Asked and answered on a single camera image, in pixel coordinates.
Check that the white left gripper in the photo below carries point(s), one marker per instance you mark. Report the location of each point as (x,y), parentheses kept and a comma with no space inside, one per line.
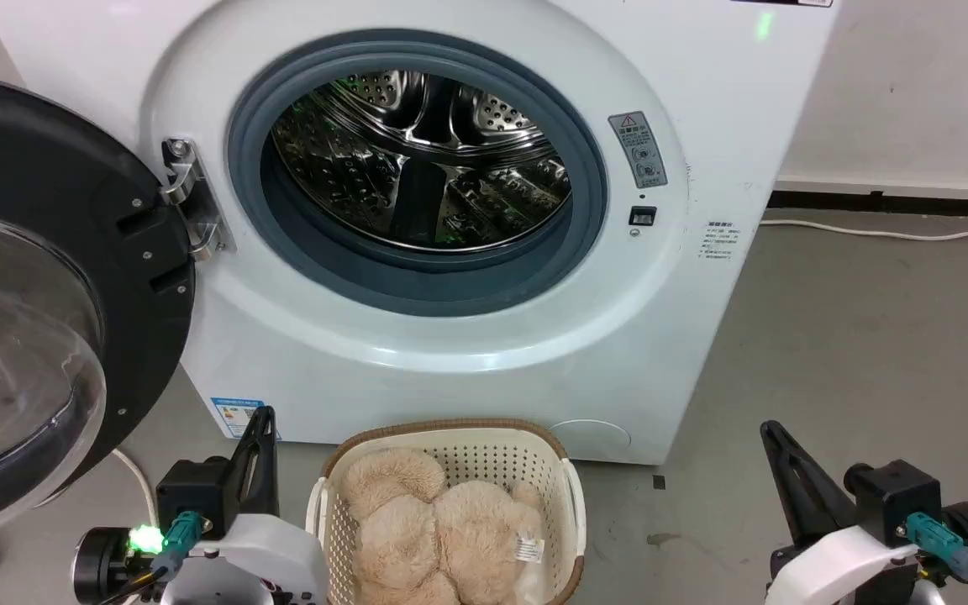
(257,559)

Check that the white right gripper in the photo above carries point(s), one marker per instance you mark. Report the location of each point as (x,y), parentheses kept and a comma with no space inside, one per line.
(837,567)

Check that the white front-load washing machine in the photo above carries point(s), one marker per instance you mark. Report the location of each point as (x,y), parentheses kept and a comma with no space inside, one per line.
(686,336)

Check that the blue energy label sticker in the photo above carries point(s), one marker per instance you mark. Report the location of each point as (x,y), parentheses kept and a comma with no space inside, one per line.
(235,415)

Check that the beige fluffy plush fabric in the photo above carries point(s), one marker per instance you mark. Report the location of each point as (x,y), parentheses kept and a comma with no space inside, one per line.
(425,529)

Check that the black round left wrist motor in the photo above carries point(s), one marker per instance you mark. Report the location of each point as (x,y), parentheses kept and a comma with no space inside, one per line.
(102,563)

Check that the round white filter cover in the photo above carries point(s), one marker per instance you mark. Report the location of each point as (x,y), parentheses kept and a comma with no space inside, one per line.
(597,439)

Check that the white laundry basket brown rim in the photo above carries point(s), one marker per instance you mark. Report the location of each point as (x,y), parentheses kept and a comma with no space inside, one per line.
(564,512)

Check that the grey rubber door gasket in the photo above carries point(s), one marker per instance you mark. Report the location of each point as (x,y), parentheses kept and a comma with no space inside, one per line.
(417,281)

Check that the small printed text label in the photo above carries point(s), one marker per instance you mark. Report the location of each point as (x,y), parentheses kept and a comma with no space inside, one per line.
(719,241)

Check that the white printed paper label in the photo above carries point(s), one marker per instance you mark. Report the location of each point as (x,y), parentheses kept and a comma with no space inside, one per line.
(529,549)

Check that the chrome washer door hinge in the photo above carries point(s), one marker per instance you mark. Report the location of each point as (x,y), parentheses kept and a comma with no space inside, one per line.
(190,197)

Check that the black round glass washer door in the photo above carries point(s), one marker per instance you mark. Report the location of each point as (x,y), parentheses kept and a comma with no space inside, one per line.
(39,252)

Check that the black door latch socket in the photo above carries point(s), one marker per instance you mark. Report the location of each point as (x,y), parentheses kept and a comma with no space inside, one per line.
(642,216)

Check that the stainless steel washer drum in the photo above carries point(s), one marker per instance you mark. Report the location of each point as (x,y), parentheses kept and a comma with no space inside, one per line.
(417,160)

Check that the grey warning sticker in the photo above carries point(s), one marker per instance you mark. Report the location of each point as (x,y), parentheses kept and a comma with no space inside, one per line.
(639,149)

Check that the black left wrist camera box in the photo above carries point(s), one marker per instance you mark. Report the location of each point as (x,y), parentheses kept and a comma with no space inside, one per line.
(194,496)

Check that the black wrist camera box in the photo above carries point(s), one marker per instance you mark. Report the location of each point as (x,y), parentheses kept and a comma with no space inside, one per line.
(896,500)
(194,496)

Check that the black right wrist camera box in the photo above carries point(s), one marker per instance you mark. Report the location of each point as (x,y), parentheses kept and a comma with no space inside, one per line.
(896,500)

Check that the black wall baseboard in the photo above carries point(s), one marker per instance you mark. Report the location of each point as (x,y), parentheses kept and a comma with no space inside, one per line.
(896,204)

